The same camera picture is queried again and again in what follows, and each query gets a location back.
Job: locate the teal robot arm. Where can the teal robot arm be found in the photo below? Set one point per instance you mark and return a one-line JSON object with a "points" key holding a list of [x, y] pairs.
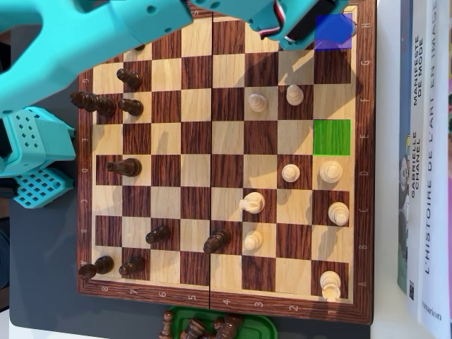
{"points": [[88, 42]]}

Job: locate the teal perforated robot base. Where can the teal perforated robot base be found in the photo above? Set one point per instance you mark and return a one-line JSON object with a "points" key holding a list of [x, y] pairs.
{"points": [[39, 141]]}

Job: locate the dark wooden chess piece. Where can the dark wooden chess piece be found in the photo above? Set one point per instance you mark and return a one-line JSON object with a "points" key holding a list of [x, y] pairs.
{"points": [[165, 326], [193, 328], [217, 323]]}

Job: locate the light wooden pawn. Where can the light wooden pawn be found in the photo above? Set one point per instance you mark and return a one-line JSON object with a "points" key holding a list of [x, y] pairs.
{"points": [[294, 95], [257, 103], [253, 240], [290, 173]]}

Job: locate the folding wooden chessboard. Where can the folding wooden chessboard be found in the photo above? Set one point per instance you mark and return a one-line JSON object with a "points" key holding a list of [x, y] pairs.
{"points": [[197, 106]]}

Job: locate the dark wooden king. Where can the dark wooden king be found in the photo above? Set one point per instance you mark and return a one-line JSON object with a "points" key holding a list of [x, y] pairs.
{"points": [[99, 104]]}

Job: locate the dark wooden bishop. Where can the dark wooden bishop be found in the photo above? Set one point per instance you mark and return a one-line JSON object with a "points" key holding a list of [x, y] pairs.
{"points": [[127, 167], [217, 240]]}

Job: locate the light wooden king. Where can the light wooden king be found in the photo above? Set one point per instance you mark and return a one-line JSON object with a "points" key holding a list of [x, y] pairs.
{"points": [[330, 172]]}

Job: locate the light wooden knight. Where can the light wooden knight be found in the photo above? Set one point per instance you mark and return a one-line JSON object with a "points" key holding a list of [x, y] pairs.
{"points": [[254, 202]]}

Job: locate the light wooden bishop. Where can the light wooden bishop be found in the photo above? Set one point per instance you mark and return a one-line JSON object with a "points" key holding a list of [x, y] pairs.
{"points": [[338, 212]]}

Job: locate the pink book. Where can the pink book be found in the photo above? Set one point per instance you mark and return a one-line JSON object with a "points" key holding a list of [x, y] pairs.
{"points": [[450, 95]]}

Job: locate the blue illustrated book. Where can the blue illustrated book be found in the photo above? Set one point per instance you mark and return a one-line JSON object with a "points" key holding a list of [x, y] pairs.
{"points": [[404, 212]]}

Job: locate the dark wooden rook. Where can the dark wooden rook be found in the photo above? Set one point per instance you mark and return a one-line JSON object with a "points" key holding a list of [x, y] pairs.
{"points": [[100, 265]]}

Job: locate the white Gabrielle Chanel book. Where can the white Gabrielle Chanel book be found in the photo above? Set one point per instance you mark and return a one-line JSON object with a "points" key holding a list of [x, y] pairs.
{"points": [[418, 229]]}

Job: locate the light wooden rook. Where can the light wooden rook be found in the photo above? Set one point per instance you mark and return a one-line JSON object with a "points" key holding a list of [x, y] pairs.
{"points": [[330, 282]]}

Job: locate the white art history book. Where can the white art history book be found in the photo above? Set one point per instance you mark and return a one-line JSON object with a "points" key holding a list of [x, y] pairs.
{"points": [[441, 212]]}

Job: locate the dark grey desk mat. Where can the dark grey desk mat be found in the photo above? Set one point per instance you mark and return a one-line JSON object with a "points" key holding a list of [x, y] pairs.
{"points": [[46, 247]]}

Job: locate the captured dark pieces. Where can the captured dark pieces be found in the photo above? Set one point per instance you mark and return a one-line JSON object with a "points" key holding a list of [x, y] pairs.
{"points": [[229, 325]]}

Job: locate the green plastic tray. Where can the green plastic tray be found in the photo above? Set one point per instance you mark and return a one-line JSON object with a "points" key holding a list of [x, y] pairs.
{"points": [[257, 328]]}

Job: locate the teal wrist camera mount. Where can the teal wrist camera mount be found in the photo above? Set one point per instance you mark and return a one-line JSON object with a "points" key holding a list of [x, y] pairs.
{"points": [[303, 21]]}

